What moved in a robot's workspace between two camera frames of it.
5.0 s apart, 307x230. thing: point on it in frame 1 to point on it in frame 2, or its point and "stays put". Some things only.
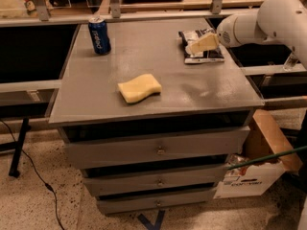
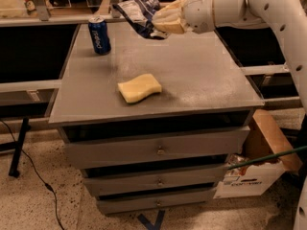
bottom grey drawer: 118,205 stays put
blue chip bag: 207,56 to 138,12
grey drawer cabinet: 153,123 stays put
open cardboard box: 260,140 stays put
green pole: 264,159 stays put
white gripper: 225,34 to 199,11
